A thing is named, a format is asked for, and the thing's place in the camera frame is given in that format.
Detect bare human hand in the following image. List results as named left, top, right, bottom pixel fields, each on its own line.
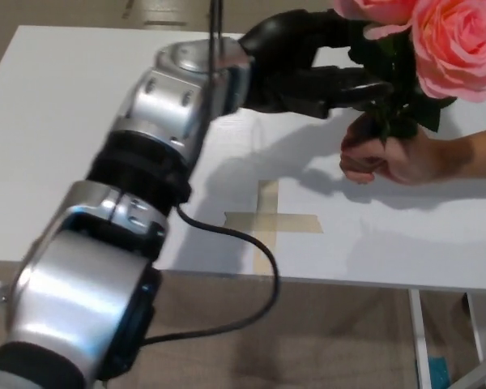
left=339, top=117, right=443, bottom=186

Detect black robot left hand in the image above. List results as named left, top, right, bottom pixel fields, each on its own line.
left=237, top=11, right=394, bottom=121

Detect pink rose bouquet green stems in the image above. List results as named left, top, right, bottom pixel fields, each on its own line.
left=332, top=0, right=486, bottom=141

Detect bare human forearm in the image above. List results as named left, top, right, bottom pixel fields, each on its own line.
left=428, top=125, right=486, bottom=182

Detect short beige tape strip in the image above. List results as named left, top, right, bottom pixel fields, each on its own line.
left=224, top=211, right=325, bottom=236

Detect white table leg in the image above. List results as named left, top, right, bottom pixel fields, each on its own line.
left=408, top=289, right=431, bottom=389
left=465, top=292, right=486, bottom=362

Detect teal object on floor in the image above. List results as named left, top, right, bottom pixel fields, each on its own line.
left=428, top=356, right=447, bottom=389

